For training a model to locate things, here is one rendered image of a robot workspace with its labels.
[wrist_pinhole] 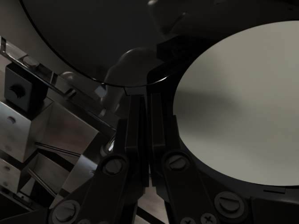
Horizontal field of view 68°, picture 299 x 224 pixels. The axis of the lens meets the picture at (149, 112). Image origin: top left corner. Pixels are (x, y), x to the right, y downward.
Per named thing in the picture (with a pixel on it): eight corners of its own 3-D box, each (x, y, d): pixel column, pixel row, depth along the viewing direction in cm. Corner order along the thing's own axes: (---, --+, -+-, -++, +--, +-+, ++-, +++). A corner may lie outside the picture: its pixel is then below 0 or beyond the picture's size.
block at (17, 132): (20, 79, 19) (-10, 98, 17) (54, 101, 19) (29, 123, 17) (14, 127, 24) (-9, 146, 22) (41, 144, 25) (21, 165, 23)
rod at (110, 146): (123, 114, 16) (115, 126, 15) (139, 125, 16) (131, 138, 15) (103, 143, 19) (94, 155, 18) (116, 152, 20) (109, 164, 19)
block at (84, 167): (98, 131, 20) (79, 155, 18) (129, 152, 20) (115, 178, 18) (76, 166, 25) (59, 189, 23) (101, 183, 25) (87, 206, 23)
